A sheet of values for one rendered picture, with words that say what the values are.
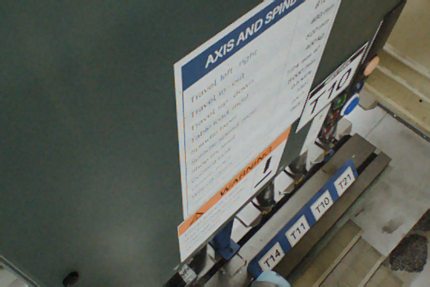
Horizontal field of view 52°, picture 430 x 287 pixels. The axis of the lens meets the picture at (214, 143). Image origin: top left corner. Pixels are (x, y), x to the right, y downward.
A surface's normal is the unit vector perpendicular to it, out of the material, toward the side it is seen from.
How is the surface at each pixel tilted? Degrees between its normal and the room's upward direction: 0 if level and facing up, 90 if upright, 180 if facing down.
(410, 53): 90
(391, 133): 24
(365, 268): 8
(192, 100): 90
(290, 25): 90
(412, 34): 90
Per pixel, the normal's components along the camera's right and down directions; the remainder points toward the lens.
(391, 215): -0.25, -0.24
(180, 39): 0.71, 0.61
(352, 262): 0.13, -0.59
